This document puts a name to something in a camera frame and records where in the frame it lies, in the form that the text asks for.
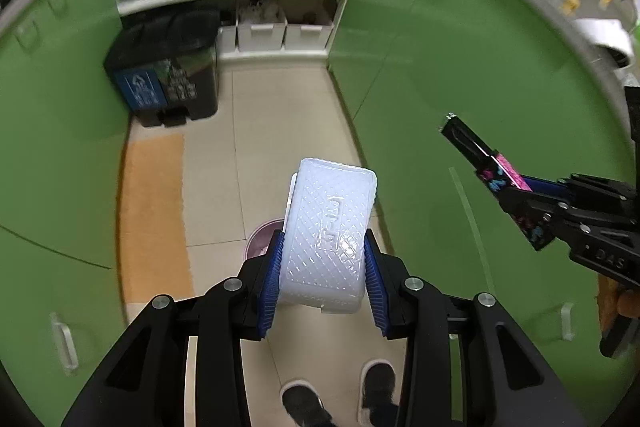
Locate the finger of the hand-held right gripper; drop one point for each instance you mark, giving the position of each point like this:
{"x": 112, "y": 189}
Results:
{"x": 535, "y": 207}
{"x": 545, "y": 187}

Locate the person's right hand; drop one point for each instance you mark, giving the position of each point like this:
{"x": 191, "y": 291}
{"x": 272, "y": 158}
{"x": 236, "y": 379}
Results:
{"x": 627, "y": 306}

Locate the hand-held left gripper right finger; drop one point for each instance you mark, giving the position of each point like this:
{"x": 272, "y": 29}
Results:
{"x": 375, "y": 292}

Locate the orange floor mat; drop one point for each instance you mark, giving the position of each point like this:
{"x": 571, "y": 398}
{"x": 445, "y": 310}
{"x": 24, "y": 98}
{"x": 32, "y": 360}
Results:
{"x": 155, "y": 207}

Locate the white textured plastic box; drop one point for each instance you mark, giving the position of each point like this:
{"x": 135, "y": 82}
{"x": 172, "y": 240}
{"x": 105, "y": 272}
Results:
{"x": 327, "y": 232}

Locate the person's left black shoe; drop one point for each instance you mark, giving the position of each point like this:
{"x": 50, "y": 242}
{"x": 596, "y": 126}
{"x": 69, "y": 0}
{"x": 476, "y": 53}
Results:
{"x": 302, "y": 404}

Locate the white cooking pan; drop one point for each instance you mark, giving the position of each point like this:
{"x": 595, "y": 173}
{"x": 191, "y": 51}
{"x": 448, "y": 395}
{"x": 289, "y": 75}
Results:
{"x": 602, "y": 34}

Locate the black bin with blue label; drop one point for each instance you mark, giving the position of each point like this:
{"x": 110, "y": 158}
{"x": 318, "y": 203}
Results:
{"x": 165, "y": 57}

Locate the small yellow container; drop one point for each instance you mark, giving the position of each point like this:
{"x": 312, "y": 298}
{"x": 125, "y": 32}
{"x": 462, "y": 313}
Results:
{"x": 571, "y": 4}

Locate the black printed snack wrapper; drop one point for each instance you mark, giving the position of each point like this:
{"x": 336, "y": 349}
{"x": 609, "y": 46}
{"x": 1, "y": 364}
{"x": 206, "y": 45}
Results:
{"x": 470, "y": 142}

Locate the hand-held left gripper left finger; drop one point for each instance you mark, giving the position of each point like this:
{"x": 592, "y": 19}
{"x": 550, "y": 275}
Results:
{"x": 270, "y": 292}

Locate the small purple trash bin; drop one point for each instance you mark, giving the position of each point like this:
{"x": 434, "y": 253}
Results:
{"x": 260, "y": 239}

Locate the white storage box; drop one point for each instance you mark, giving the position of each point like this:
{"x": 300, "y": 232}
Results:
{"x": 307, "y": 36}
{"x": 261, "y": 34}

